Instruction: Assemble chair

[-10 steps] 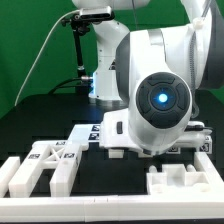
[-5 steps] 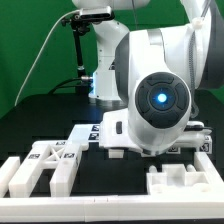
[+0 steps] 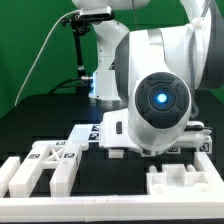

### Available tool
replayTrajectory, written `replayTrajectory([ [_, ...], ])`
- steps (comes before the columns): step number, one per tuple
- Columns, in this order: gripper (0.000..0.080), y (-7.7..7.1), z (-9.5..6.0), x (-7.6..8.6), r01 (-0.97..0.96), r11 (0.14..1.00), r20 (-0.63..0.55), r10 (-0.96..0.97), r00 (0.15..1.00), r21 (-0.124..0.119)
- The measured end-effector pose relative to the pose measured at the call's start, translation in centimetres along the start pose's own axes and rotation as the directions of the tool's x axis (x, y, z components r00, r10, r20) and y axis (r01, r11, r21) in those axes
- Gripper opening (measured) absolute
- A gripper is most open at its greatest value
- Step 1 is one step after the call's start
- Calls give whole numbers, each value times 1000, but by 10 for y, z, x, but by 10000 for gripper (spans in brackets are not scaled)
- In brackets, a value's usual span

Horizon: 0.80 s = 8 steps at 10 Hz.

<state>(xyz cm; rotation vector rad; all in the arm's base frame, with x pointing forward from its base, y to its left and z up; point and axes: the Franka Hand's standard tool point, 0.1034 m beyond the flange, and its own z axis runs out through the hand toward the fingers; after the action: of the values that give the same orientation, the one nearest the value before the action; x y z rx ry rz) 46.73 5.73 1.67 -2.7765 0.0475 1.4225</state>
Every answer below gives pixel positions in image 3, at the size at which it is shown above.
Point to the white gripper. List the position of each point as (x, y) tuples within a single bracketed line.
[(116, 133)]

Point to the white chair seat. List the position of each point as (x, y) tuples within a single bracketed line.
[(177, 179)]

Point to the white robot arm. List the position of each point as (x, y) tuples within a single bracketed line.
[(153, 74)]

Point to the white small chair part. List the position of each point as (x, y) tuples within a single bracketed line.
[(116, 154)]

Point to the white U-shaped fence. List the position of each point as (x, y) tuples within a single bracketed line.
[(208, 205)]

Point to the white marker base plate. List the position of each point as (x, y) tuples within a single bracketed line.
[(84, 134)]

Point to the white chair back frame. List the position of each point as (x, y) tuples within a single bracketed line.
[(64, 160)]

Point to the black camera stand pole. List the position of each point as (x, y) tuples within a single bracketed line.
[(79, 29)]

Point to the black camera on stand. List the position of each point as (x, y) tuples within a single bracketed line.
[(94, 14)]

